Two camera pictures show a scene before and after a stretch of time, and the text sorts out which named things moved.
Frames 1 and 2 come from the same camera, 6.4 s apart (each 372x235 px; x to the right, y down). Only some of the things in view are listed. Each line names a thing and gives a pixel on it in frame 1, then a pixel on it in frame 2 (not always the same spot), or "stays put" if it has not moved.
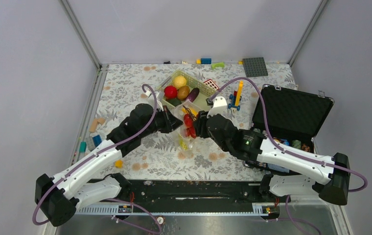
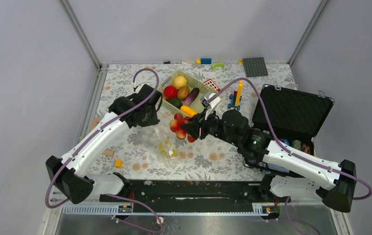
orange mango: (193, 110) stays put
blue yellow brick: (204, 60) stays put
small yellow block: (118, 163) stays put
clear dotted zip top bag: (186, 111) -> (158, 140)
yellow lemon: (179, 81) stays put
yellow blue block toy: (236, 98) stays put
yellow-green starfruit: (182, 143) -> (163, 150)
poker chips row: (295, 143) stays put
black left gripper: (171, 122) -> (153, 120)
